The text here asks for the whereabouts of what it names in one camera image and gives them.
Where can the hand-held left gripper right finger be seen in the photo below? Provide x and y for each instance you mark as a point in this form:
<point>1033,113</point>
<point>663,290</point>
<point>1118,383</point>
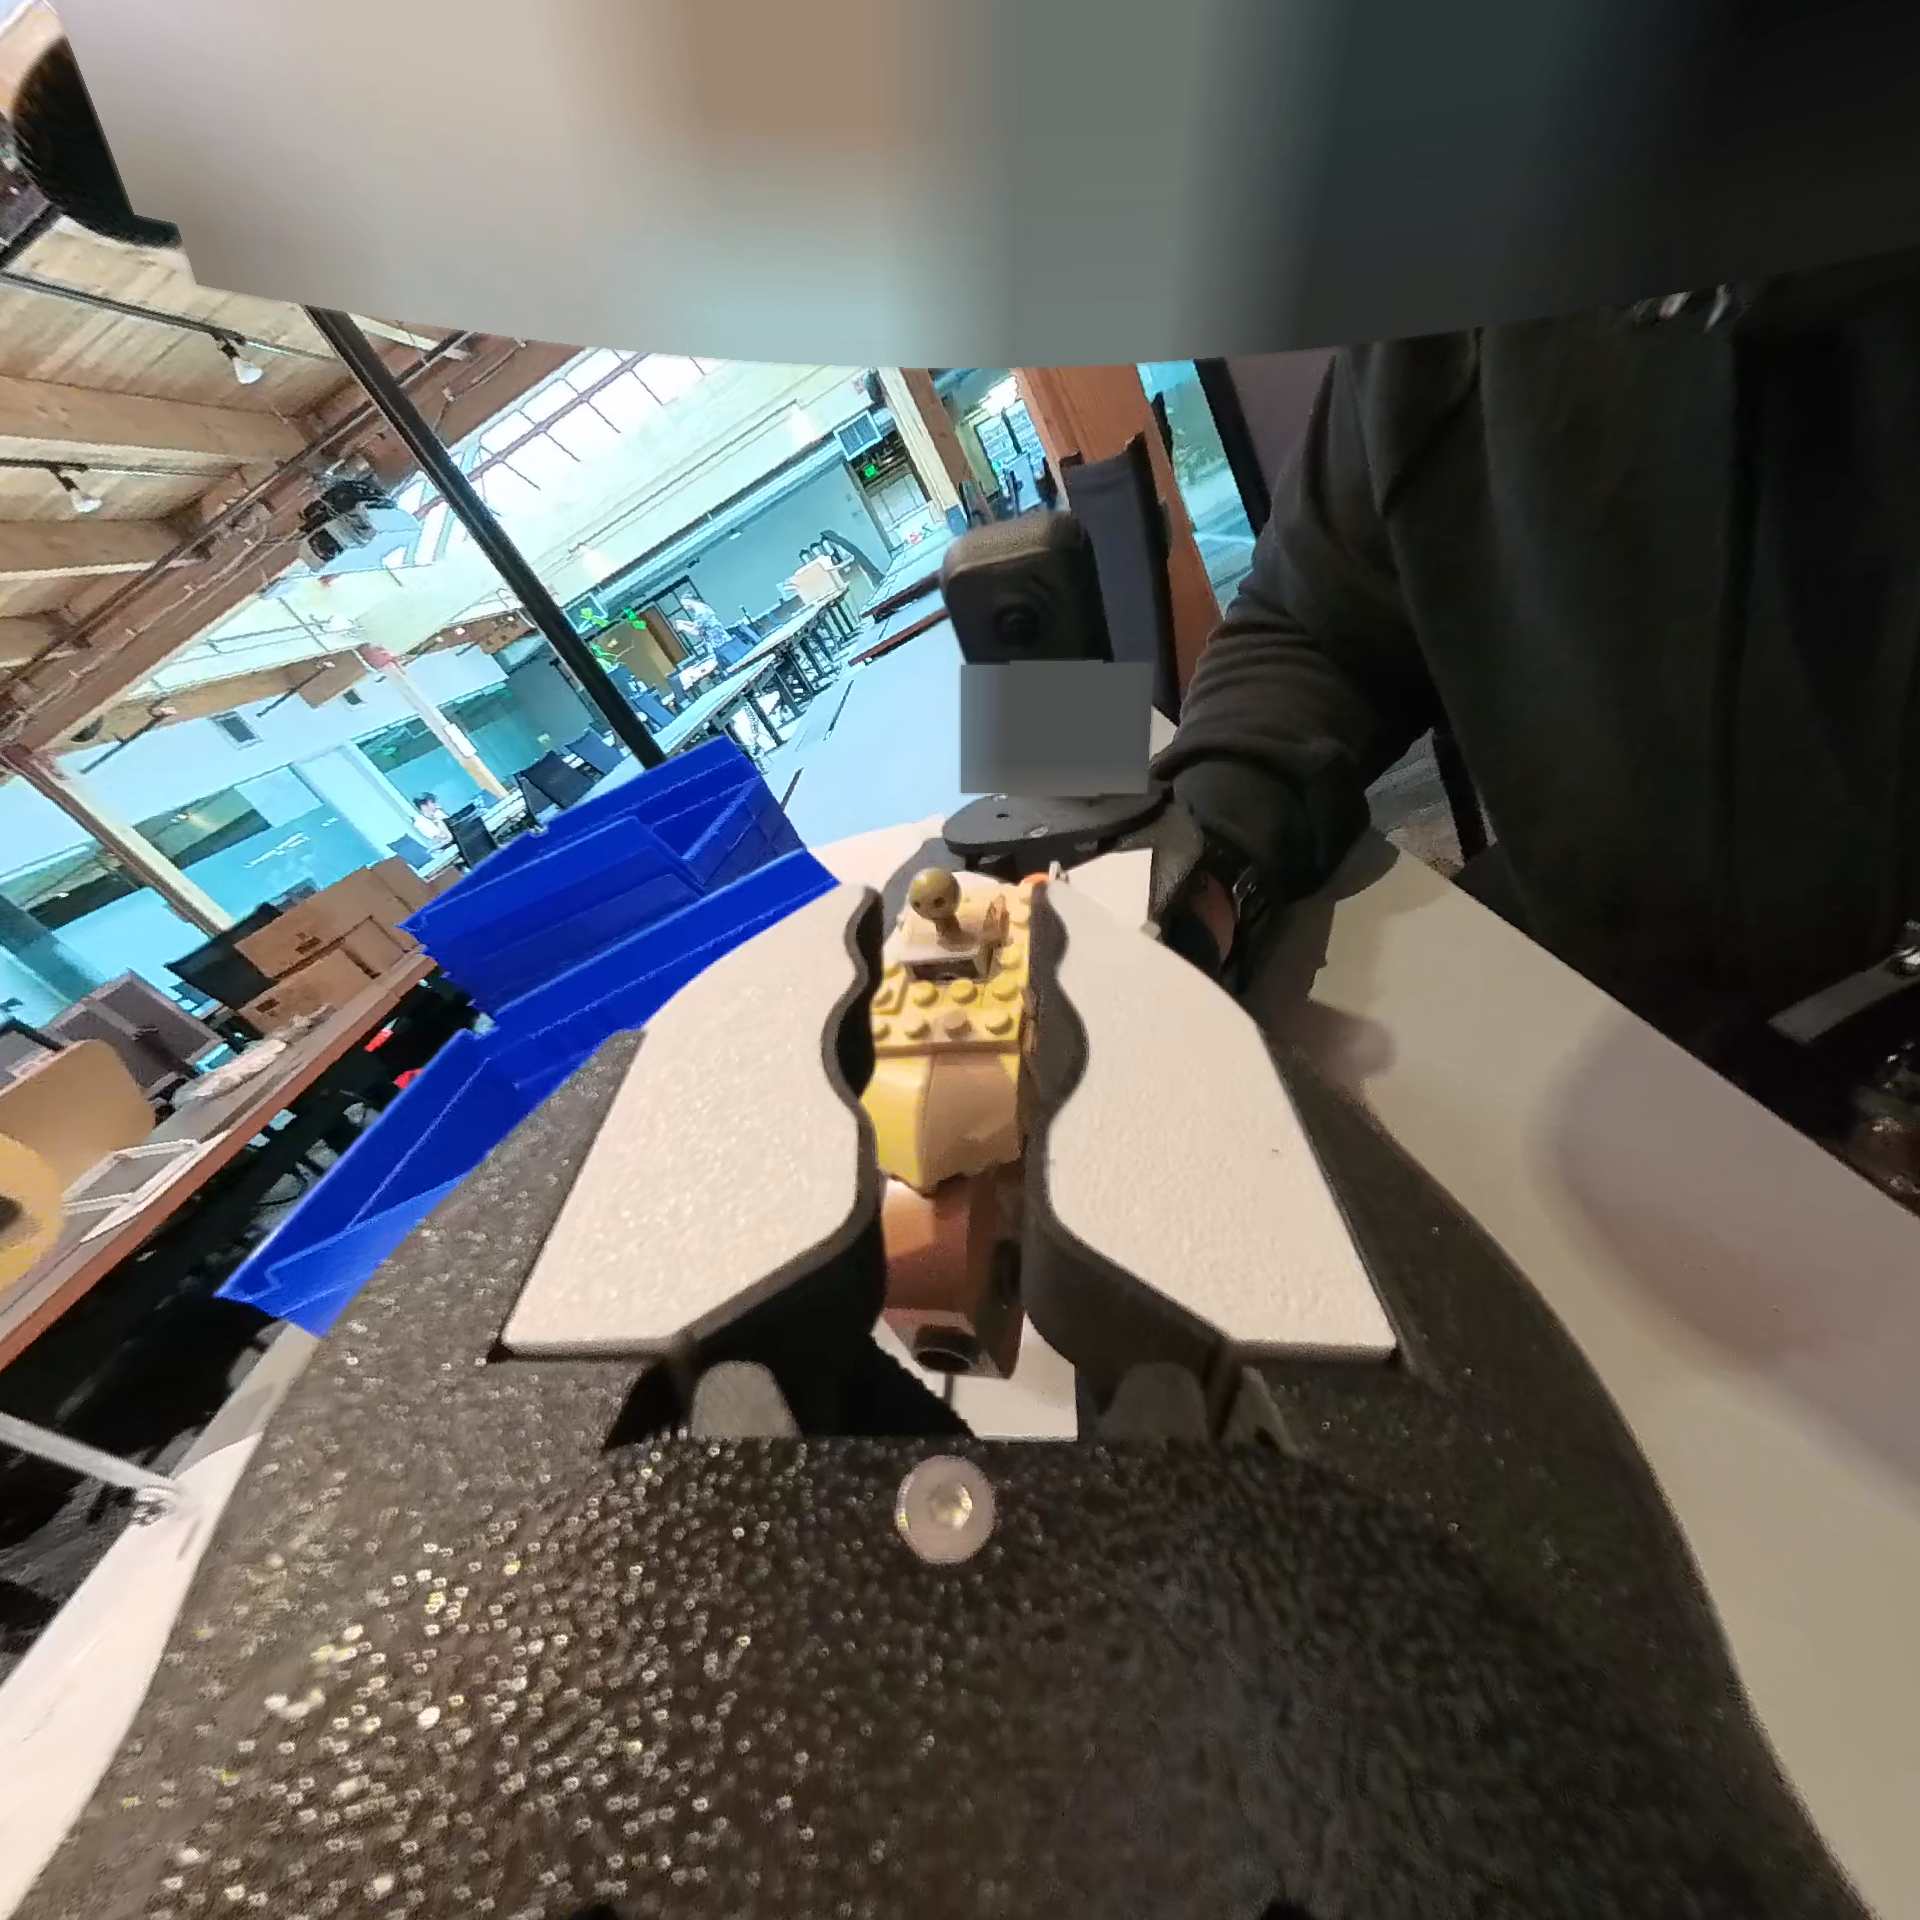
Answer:
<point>1200,1191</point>

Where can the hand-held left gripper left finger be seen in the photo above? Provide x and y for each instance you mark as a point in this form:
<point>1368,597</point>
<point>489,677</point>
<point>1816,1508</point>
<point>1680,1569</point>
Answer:
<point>707,1167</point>

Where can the tan brick vehicle model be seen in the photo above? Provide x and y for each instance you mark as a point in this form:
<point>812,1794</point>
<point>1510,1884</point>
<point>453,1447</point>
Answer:
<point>947,1087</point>

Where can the grey desk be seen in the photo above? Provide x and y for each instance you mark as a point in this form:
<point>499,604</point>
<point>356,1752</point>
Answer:
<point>1500,1087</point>

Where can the black wristwatch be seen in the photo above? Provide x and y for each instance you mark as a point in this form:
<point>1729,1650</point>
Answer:
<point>1241,902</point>

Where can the blue plastic bin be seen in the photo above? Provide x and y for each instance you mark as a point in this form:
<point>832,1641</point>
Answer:
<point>386,1191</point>

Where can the stacked blue plastic bins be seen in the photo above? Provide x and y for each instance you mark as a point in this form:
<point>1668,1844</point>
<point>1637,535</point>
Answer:
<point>605,852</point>

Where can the brown cardboard boxes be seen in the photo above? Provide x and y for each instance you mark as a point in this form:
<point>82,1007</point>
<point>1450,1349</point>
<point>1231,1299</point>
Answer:
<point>332,935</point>

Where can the wood-edged long table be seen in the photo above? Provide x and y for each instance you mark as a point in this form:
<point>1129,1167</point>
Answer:
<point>148,1210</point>

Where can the black steel column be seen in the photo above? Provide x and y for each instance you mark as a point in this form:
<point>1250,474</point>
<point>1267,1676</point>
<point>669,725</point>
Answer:
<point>487,530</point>

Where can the wood-rimmed black panel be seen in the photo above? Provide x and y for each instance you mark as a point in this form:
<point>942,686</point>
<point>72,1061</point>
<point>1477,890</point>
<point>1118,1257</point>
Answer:
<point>26,1202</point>

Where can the shiny clear pouch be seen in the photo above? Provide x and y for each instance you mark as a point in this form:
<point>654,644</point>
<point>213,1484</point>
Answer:
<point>1892,1117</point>

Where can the large window wall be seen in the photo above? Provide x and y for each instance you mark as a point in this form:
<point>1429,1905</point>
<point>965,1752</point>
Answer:
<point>303,782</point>

